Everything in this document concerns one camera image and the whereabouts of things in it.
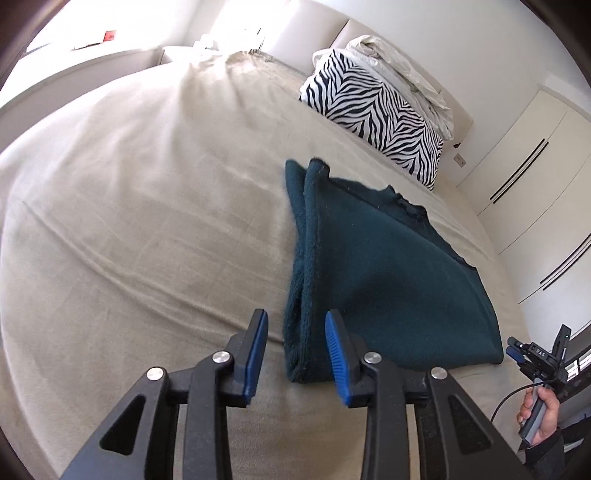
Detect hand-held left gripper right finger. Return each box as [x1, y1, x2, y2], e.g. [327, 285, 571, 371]
[324, 310, 539, 480]

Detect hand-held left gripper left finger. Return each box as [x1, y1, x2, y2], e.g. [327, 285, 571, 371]
[60, 309, 269, 480]

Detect dark green sweater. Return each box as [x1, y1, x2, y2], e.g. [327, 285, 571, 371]
[283, 158, 504, 383]

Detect person's right forearm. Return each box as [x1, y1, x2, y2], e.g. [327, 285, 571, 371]
[522, 427, 591, 480]

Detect person's right hand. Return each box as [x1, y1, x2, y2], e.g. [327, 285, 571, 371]
[516, 387, 561, 446]

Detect dark furniture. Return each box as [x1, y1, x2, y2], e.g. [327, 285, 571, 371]
[561, 342, 591, 402]

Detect white wardrobe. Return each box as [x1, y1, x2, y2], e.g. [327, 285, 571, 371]
[457, 90, 591, 342]

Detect beige bed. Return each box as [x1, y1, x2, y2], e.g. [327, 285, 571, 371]
[0, 48, 532, 480]

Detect cream padded headboard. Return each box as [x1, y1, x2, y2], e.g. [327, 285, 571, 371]
[330, 21, 475, 148]

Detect zebra print pillow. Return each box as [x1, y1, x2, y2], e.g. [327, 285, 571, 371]
[298, 48, 445, 191]

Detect white folded duvet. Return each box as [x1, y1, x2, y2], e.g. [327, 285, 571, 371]
[346, 34, 455, 139]

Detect white nightstand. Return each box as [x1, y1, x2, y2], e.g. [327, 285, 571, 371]
[161, 44, 204, 65]

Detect beige window ledge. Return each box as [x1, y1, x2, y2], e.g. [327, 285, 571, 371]
[0, 46, 162, 139]

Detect black cable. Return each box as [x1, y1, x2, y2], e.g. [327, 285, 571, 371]
[489, 376, 543, 423]

